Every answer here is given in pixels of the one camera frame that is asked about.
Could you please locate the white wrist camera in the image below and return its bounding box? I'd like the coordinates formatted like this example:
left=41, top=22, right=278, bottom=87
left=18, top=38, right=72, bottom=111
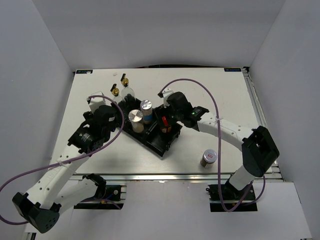
left=86, top=97, right=106, bottom=113
left=157, top=88, right=174, bottom=108

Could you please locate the black three-compartment tray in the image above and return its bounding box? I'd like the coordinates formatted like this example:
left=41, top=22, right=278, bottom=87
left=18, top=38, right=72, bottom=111
left=119, top=99, right=183, bottom=157

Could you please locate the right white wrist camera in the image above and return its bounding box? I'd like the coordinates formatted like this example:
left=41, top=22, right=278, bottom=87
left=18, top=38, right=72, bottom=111
left=157, top=88, right=174, bottom=108

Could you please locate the white blue-label shaker bottle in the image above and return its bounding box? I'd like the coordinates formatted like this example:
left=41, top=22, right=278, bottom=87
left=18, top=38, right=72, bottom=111
left=140, top=99, right=153, bottom=125

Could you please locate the aluminium front rail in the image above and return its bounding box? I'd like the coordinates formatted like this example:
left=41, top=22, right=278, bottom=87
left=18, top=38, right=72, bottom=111
left=70, top=173, right=283, bottom=181

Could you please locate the silver-lid clear shaker jar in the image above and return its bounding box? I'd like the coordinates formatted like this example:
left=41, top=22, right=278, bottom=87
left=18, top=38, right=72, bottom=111
left=128, top=109, right=144, bottom=133

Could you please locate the right blue logo sticker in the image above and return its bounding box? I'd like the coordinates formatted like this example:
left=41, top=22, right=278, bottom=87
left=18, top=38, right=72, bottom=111
left=224, top=67, right=242, bottom=72

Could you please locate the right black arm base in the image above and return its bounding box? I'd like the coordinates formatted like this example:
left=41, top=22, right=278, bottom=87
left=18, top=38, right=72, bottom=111
left=205, top=184, right=258, bottom=213

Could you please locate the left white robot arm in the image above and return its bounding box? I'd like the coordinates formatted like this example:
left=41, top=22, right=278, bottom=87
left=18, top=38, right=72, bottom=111
left=12, top=105, right=119, bottom=234

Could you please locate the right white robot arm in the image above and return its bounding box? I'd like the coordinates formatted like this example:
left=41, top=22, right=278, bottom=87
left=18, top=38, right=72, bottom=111
left=157, top=88, right=280, bottom=200

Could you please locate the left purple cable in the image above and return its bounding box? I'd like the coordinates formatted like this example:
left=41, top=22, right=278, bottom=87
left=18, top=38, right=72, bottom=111
left=0, top=96, right=126, bottom=225

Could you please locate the dark sauce glass bottle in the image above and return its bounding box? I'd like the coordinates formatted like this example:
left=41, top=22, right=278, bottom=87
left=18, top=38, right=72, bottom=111
left=120, top=73, right=136, bottom=106

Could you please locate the clear oil glass bottle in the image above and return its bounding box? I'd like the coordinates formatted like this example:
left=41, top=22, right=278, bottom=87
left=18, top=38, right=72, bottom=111
left=110, top=83, right=124, bottom=104

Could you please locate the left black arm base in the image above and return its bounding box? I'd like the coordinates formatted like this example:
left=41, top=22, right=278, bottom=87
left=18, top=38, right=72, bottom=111
left=73, top=173, right=126, bottom=210

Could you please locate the blue logo sticker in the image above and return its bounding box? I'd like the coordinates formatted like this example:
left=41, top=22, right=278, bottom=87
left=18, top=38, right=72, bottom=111
left=75, top=69, right=93, bottom=75
left=224, top=67, right=242, bottom=72

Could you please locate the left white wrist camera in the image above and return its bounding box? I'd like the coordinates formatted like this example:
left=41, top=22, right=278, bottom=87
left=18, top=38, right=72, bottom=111
left=86, top=97, right=106, bottom=113

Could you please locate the red-lid dark sauce jar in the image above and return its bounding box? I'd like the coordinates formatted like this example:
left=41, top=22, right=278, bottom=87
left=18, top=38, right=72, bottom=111
left=159, top=116, right=172, bottom=134

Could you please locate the small silver-lid spice jar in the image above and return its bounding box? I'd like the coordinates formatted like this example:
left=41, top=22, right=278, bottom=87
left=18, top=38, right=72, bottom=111
left=200, top=149, right=218, bottom=168

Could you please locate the left blue logo sticker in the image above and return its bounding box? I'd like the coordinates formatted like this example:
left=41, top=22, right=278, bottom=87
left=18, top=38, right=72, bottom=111
left=75, top=69, right=93, bottom=75

